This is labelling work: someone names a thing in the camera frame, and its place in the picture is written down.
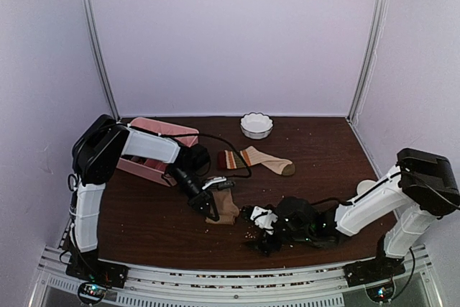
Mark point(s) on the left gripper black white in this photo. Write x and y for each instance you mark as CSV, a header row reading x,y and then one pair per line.
x,y
201,200

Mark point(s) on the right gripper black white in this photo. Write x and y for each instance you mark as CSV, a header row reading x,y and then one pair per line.
x,y
261,243

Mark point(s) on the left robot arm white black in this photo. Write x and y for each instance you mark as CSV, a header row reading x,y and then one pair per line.
x,y
96,155

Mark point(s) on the striped beige brown sock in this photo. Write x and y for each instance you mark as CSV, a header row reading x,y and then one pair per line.
x,y
231,160

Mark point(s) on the white cup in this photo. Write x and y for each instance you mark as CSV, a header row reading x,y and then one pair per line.
x,y
364,186

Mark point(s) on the white scalloped ceramic bowl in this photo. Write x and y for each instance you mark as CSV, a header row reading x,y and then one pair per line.
x,y
256,125

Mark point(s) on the pink divided organizer tray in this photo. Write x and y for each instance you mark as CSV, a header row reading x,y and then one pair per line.
x,y
151,146

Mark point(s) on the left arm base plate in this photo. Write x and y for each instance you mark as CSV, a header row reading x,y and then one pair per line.
x,y
88,267

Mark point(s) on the aluminium front table rail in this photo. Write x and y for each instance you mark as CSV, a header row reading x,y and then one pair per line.
x,y
319,285

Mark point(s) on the aluminium corner post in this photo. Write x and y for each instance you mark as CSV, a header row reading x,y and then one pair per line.
x,y
378,17
99,59

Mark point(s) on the right aluminium corner post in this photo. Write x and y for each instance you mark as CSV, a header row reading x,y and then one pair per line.
x,y
378,17

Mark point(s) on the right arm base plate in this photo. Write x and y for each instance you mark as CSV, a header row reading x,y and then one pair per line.
x,y
373,270

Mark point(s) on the left aluminium corner post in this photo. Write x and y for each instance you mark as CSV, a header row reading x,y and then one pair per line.
x,y
99,59

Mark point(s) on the plain beige sock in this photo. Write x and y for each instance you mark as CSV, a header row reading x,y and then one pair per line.
x,y
227,210

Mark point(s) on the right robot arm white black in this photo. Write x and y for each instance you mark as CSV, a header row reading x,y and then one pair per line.
x,y
421,182

